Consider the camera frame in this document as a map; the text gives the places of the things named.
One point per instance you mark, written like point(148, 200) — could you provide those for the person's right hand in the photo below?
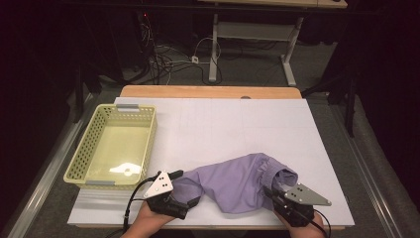
point(307, 231)

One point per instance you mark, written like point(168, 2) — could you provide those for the white table cover sheet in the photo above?
point(224, 129)

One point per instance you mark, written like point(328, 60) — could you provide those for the black metal stand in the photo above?
point(78, 95)
point(350, 109)

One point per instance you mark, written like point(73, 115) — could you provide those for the metal floor rail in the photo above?
point(366, 175)
point(49, 172)

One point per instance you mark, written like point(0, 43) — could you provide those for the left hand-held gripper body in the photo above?
point(160, 186)

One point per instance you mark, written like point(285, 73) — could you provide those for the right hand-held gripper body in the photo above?
point(303, 196)

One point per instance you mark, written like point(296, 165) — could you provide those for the purple shorts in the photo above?
point(231, 181)

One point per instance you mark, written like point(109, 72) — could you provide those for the yellow perforated plastic basket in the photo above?
point(115, 148)

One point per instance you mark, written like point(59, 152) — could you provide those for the white metal desk frame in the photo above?
point(214, 49)

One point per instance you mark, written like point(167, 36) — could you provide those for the light wooden desk top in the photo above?
point(280, 3)

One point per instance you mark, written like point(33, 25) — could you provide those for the person's left hand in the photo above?
point(150, 219)

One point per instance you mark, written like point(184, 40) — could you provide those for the white power adapter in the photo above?
point(194, 59)

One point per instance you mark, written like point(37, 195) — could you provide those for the wooden table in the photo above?
point(198, 92)

